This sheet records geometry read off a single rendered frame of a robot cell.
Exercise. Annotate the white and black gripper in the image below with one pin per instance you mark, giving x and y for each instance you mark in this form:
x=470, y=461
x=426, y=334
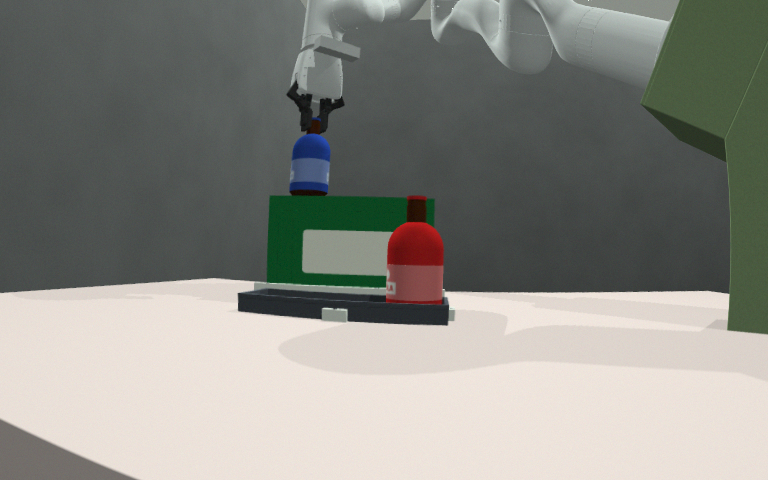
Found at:
x=319, y=76

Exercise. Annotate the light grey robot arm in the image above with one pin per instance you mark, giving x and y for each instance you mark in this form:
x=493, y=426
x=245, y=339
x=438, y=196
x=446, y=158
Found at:
x=619, y=45

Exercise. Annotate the blue-labeled bottle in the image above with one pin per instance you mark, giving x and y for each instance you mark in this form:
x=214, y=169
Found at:
x=310, y=163

